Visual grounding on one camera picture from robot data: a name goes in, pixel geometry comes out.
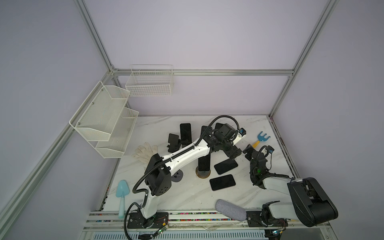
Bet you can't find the white mesh shelf upper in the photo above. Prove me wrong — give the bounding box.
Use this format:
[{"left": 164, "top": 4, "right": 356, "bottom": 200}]
[{"left": 69, "top": 82, "right": 130, "bottom": 142}]

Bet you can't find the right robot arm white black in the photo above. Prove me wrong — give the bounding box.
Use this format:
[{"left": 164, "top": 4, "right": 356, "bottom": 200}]
[{"left": 243, "top": 145, "right": 339, "bottom": 227}]

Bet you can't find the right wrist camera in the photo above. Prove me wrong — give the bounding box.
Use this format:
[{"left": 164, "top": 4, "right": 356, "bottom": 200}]
[{"left": 266, "top": 146, "right": 275, "bottom": 155}]

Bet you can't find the brown base stand front right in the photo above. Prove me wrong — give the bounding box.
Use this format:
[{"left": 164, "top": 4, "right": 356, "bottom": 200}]
[{"left": 196, "top": 167, "right": 211, "bottom": 179}]

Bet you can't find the black phone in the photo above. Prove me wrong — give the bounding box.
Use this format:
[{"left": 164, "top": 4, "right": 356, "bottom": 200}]
[
  {"left": 209, "top": 175, "right": 236, "bottom": 191},
  {"left": 201, "top": 126, "right": 211, "bottom": 136},
  {"left": 215, "top": 123, "right": 224, "bottom": 130},
  {"left": 198, "top": 154, "right": 211, "bottom": 172},
  {"left": 214, "top": 159, "right": 238, "bottom": 175},
  {"left": 180, "top": 123, "right": 192, "bottom": 148}
]

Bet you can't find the white mesh shelf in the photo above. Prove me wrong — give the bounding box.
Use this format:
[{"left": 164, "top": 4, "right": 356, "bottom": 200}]
[
  {"left": 69, "top": 82, "right": 130, "bottom": 142},
  {"left": 96, "top": 108, "right": 139, "bottom": 159}
]

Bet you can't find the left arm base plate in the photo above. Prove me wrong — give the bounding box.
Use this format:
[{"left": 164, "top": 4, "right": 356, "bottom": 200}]
[{"left": 127, "top": 212, "right": 169, "bottom": 229}]

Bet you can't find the black stand back left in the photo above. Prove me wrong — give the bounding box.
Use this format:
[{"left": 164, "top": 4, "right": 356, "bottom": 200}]
[{"left": 167, "top": 134, "right": 181, "bottom": 153}]

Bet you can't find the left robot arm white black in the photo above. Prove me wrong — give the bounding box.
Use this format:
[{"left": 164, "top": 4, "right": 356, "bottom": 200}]
[{"left": 132, "top": 115, "right": 247, "bottom": 220}]

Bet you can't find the aluminium front rail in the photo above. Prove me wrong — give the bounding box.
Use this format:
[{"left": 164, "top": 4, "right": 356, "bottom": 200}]
[{"left": 82, "top": 207, "right": 331, "bottom": 232}]

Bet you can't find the grey oval pouch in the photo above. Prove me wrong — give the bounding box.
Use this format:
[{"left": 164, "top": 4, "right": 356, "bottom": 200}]
[{"left": 215, "top": 200, "right": 247, "bottom": 222}]

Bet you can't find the blue rake yellow handle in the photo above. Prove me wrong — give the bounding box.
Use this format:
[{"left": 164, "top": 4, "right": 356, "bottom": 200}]
[{"left": 252, "top": 131, "right": 271, "bottom": 148}]

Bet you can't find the white wire basket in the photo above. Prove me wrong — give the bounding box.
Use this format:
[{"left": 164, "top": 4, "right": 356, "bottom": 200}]
[{"left": 126, "top": 65, "right": 174, "bottom": 97}]

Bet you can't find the white work glove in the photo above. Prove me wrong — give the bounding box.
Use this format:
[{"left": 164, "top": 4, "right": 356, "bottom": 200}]
[{"left": 132, "top": 142, "right": 158, "bottom": 164}]

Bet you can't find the grey stand front left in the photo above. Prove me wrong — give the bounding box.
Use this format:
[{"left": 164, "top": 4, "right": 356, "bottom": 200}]
[{"left": 171, "top": 170, "right": 184, "bottom": 183}]

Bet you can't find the white mesh shelf lower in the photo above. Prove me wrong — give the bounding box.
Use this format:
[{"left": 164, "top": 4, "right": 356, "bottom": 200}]
[{"left": 96, "top": 108, "right": 139, "bottom": 159}]

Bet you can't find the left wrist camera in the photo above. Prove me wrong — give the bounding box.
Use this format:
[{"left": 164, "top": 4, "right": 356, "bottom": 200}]
[{"left": 233, "top": 128, "right": 247, "bottom": 145}]

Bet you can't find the light blue trowel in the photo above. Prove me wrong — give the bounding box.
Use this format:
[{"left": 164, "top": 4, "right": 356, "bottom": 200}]
[{"left": 116, "top": 180, "right": 130, "bottom": 219}]

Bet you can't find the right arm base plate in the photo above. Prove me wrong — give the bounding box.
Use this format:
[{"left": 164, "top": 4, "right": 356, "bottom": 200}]
[{"left": 246, "top": 210, "right": 288, "bottom": 228}]

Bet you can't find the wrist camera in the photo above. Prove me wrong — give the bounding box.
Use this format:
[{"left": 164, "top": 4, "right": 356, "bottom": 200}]
[
  {"left": 233, "top": 128, "right": 247, "bottom": 145},
  {"left": 266, "top": 146, "right": 275, "bottom": 155}
]

